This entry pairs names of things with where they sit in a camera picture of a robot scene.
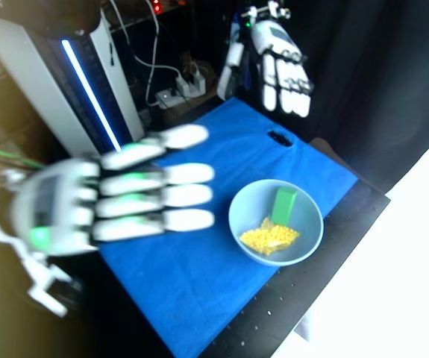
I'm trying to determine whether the white tower with blue light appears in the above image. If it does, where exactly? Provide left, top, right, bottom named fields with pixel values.
left=0, top=10, right=146, bottom=172

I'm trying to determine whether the light blue bowl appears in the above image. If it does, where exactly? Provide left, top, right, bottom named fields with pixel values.
left=228, top=178, right=325, bottom=267

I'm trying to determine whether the white panel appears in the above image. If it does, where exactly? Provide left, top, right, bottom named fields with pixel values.
left=269, top=125, right=429, bottom=358

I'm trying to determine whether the black curtain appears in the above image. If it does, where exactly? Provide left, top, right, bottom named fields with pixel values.
left=292, top=0, right=429, bottom=195

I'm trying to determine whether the white power strip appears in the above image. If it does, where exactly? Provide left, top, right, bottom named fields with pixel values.
left=175, top=69, right=207, bottom=100

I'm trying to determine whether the hanging white adapter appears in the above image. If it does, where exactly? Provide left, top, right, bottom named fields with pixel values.
left=231, top=13, right=243, bottom=45

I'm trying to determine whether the blue cloth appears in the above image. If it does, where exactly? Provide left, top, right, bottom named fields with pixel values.
left=96, top=97, right=360, bottom=358

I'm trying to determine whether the brown board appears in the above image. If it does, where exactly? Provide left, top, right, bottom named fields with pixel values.
left=309, top=134, right=390, bottom=193

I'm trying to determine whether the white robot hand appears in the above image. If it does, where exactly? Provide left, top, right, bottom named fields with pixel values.
left=10, top=124, right=216, bottom=258
left=216, top=19, right=314, bottom=118

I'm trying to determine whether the white cable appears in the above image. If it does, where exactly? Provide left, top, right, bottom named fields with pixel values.
left=143, top=0, right=161, bottom=107
left=108, top=0, right=182, bottom=75

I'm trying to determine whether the green cable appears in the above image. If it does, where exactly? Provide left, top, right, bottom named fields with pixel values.
left=0, top=148, right=46, bottom=169

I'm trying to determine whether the white power adapter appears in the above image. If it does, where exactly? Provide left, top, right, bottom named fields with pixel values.
left=155, top=88, right=185, bottom=110

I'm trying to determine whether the green block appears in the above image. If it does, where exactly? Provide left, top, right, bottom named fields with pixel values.
left=269, top=186, right=299, bottom=227

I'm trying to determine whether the bag of yellow beads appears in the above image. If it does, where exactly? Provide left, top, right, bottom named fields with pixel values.
left=238, top=217, right=301, bottom=257

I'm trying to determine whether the dark rounded cover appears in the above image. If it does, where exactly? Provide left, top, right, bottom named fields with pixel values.
left=0, top=0, right=102, bottom=38

